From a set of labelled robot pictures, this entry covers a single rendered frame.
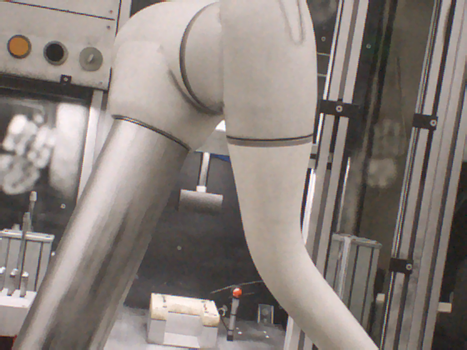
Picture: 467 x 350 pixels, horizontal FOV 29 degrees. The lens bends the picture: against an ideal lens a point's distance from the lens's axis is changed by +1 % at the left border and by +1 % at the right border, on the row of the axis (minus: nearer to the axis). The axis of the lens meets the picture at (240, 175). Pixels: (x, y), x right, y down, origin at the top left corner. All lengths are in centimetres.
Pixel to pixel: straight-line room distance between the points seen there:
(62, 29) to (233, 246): 71
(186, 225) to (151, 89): 100
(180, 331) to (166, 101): 85
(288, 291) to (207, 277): 103
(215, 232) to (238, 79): 110
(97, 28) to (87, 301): 65
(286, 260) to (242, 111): 18
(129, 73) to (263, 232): 26
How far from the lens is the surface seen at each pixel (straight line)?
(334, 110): 165
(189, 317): 185
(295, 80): 99
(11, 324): 149
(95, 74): 161
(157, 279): 208
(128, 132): 110
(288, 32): 99
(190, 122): 109
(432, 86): 170
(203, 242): 207
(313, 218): 165
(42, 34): 162
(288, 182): 101
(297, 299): 106
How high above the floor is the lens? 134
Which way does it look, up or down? 3 degrees down
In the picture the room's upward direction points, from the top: 9 degrees clockwise
